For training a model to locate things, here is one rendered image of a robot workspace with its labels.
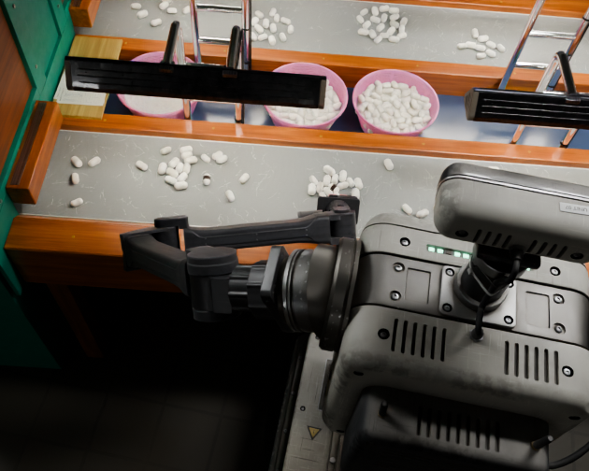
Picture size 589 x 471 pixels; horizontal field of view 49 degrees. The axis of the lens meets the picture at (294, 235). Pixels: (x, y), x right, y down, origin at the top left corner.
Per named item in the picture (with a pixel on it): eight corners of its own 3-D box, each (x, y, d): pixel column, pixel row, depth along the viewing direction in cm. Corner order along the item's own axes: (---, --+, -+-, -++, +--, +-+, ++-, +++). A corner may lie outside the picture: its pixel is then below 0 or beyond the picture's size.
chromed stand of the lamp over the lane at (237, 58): (242, 185, 190) (239, 71, 152) (173, 180, 189) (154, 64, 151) (247, 135, 200) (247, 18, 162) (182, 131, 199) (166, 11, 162)
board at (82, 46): (101, 120, 188) (100, 117, 187) (50, 116, 188) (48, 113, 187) (122, 42, 206) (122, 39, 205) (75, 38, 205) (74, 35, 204)
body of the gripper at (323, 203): (317, 194, 158) (319, 203, 151) (359, 197, 158) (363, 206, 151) (315, 220, 160) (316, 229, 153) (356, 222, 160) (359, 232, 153)
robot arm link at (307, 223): (159, 272, 134) (152, 221, 132) (160, 266, 140) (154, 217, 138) (360, 251, 141) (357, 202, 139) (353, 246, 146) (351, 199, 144)
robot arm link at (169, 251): (114, 274, 134) (108, 226, 132) (176, 263, 141) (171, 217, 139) (205, 326, 97) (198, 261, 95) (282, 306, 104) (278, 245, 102)
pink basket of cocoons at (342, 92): (356, 136, 202) (361, 116, 194) (275, 155, 196) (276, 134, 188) (327, 78, 215) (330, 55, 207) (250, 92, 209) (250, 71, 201)
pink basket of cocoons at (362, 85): (435, 157, 200) (442, 136, 192) (348, 150, 199) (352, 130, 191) (429, 93, 214) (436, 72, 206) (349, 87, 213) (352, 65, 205)
